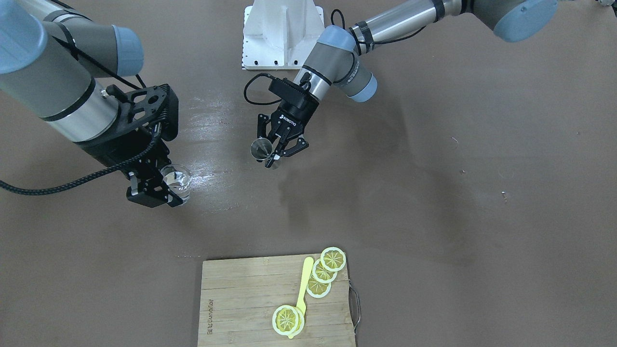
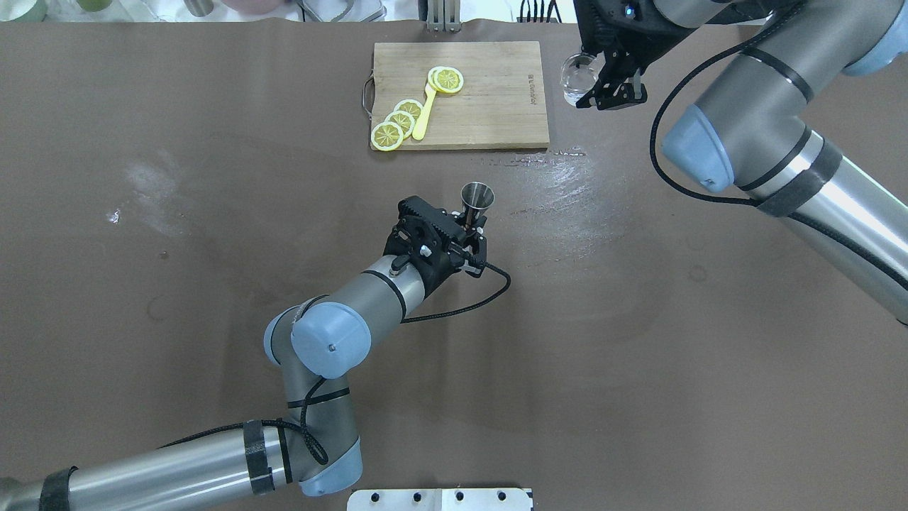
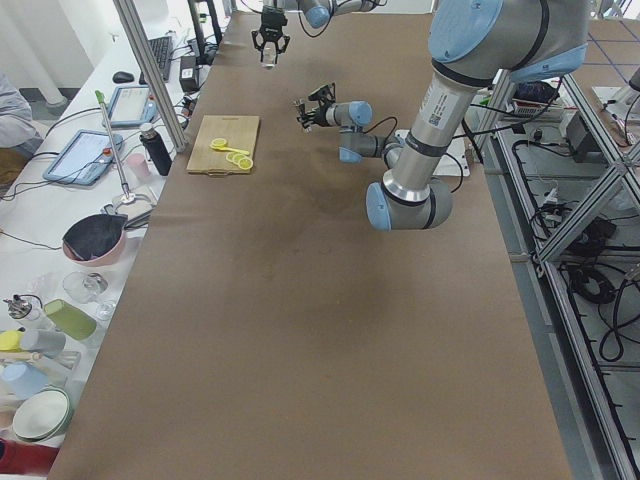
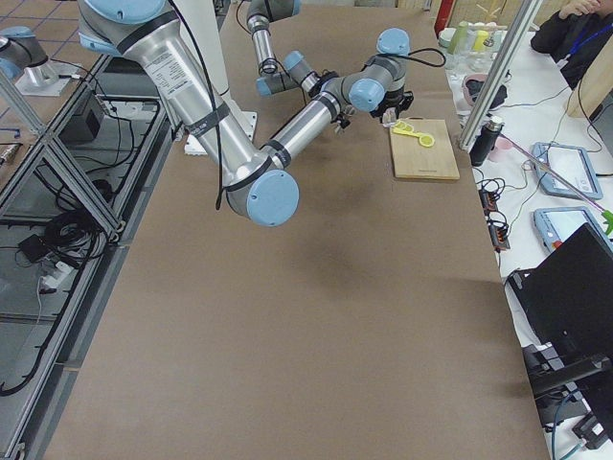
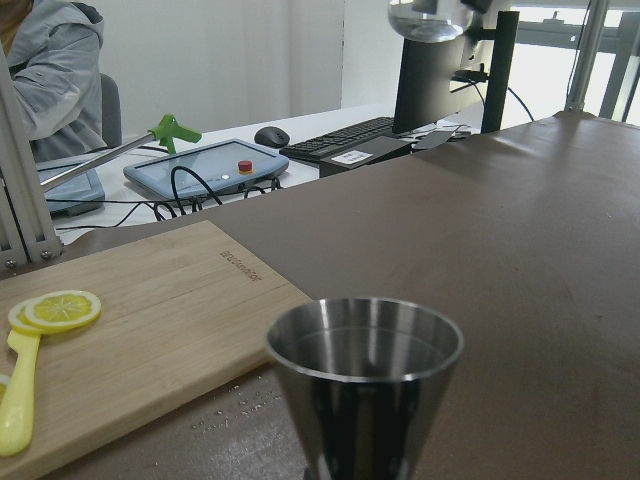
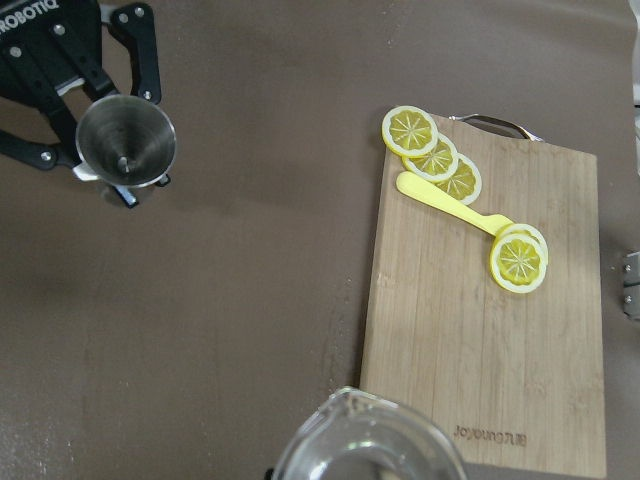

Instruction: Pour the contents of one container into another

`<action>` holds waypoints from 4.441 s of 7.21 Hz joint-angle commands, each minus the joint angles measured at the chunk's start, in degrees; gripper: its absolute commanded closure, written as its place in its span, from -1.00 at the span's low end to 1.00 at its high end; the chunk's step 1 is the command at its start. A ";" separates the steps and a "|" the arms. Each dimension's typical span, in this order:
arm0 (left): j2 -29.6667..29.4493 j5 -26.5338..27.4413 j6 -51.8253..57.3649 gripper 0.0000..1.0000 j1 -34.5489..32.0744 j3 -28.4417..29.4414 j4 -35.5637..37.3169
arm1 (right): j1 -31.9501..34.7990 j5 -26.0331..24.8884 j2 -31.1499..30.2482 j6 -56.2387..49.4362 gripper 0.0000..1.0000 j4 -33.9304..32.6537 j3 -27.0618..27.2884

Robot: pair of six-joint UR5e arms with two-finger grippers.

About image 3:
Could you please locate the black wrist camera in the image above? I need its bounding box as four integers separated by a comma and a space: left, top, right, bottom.
308, 82, 336, 105

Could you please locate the black keyboard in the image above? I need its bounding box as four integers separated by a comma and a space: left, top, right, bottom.
148, 36, 173, 82

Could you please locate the pink bowl with cloth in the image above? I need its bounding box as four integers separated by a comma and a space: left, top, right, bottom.
62, 214, 127, 267

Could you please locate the clear wine glass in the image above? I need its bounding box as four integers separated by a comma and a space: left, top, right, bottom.
62, 271, 116, 322

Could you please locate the blue teach pendant tablet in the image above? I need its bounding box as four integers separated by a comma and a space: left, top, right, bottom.
42, 130, 114, 187

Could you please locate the green shaker bottle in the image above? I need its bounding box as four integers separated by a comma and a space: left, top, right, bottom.
43, 299, 97, 341

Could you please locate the lemon slice far end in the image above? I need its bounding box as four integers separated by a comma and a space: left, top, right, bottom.
237, 157, 254, 171

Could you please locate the metal rod green handle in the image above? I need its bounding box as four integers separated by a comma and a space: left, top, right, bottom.
95, 90, 136, 205

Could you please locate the person in grey jacket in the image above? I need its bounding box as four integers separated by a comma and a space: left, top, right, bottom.
1, 73, 43, 194

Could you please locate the black computer mouse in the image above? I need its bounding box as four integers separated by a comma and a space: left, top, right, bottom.
112, 71, 135, 84

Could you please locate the pink cup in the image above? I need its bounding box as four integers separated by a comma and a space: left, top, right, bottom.
126, 153, 151, 182

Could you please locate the glass syrup dispenser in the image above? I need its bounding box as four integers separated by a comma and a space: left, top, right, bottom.
3, 294, 43, 322

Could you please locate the aluminium frame post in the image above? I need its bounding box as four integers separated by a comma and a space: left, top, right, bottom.
113, 0, 187, 153

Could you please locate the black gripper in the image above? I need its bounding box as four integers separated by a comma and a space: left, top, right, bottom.
251, 6, 290, 54
294, 99, 334, 128

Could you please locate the clear glass measuring cup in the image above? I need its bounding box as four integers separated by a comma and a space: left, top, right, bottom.
261, 42, 278, 70

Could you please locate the light blue cup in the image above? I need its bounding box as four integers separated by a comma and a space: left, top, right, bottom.
1, 362, 49, 400

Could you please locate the black thermos bottle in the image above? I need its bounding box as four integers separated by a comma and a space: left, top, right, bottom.
140, 123, 172, 177

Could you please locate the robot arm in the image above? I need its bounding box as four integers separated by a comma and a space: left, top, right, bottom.
251, 1, 387, 60
296, 1, 590, 231

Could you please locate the bamboo cutting board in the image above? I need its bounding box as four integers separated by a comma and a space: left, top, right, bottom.
186, 115, 260, 177

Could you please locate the grey cup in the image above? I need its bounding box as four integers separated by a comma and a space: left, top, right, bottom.
20, 329, 66, 358

